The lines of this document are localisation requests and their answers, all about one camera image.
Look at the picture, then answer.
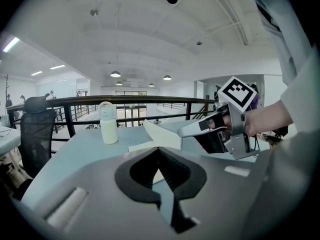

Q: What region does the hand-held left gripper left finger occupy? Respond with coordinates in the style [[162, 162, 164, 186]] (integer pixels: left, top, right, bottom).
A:
[[21, 146, 180, 240]]

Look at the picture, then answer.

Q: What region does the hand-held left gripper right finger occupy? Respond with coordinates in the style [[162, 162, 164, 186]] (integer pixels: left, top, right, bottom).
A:
[[159, 146, 270, 240]]

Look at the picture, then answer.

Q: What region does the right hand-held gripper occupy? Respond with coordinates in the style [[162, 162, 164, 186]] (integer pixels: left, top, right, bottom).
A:
[[177, 75, 261, 160]]

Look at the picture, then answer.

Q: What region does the teal covered notebook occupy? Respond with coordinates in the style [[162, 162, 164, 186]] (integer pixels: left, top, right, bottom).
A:
[[128, 118, 185, 185]]

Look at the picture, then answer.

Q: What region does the person's right forearm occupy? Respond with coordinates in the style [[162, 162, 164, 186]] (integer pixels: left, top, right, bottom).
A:
[[244, 98, 294, 138]]

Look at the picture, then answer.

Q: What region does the person's right hand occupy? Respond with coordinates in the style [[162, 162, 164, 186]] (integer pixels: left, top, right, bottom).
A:
[[207, 115, 233, 131]]

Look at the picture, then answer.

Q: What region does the light blue table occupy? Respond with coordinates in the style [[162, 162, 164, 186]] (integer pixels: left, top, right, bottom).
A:
[[19, 123, 258, 202]]

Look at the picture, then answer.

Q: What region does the black metal railing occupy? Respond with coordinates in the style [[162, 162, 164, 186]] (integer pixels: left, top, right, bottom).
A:
[[6, 94, 219, 157]]

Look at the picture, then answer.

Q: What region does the white water bottle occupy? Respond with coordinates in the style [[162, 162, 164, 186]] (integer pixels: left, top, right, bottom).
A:
[[99, 101, 120, 145]]

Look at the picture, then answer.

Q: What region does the black-framed window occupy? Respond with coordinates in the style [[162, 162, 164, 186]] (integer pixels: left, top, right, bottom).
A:
[[114, 90, 148, 128]]

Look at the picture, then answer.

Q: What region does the black mesh office chair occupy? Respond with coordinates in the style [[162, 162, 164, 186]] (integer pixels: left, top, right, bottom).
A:
[[18, 93, 57, 180]]

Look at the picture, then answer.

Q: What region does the cloth-covered table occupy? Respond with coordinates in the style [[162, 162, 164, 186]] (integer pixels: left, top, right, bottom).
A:
[[0, 125, 22, 159]]

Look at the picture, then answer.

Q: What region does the person's light grey shirt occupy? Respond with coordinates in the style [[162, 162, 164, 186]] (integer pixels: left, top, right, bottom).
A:
[[246, 0, 320, 145]]

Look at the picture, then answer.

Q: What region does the black coat stand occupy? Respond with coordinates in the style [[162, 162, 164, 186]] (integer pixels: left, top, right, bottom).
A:
[[2, 73, 10, 115]]

